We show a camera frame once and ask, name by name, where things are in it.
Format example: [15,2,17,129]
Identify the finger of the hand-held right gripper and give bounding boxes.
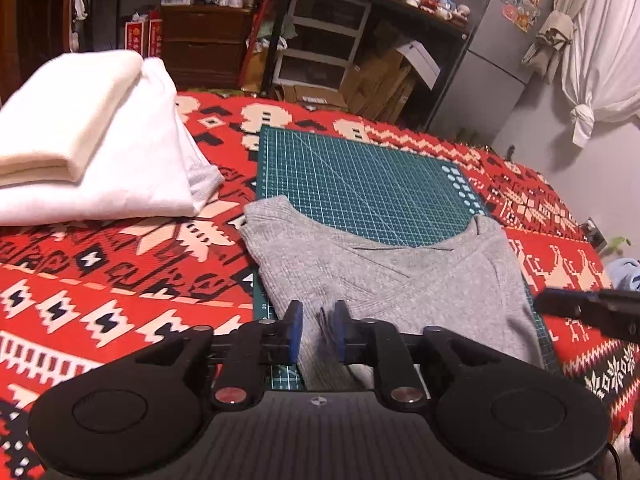
[534,287,640,345]

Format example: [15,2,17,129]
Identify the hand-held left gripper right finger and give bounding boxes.
[334,301,501,407]

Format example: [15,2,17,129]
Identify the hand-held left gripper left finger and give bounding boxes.
[135,301,304,410]

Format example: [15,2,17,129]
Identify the grey knit polo shirt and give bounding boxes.
[239,195,546,391]

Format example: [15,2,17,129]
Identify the light blue blanket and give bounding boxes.
[607,257,640,291]

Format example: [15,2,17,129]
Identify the green cutting mat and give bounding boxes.
[252,125,563,391]

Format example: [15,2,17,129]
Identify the red patterned blanket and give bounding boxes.
[0,91,640,480]

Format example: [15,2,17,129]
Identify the folded white shirt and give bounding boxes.
[0,57,225,226]

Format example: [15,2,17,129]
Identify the silver refrigerator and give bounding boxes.
[427,0,562,137]

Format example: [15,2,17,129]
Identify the stack of flattened cardboard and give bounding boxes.
[280,47,417,124]

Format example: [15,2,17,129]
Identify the white knotted curtain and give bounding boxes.
[550,0,640,149]

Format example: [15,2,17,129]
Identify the beige cloth bag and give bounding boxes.
[521,7,577,84]

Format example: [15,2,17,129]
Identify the white cardboard box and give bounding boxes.
[395,40,443,89]

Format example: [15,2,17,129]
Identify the white plastic drawer unit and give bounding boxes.
[272,0,374,87]

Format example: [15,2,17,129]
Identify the wooden drawer chest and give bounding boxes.
[160,5,254,89]

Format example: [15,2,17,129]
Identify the folded cream cloth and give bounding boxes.
[0,50,146,187]

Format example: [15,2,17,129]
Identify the red printed box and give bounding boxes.
[123,17,150,58]
[147,7,163,58]

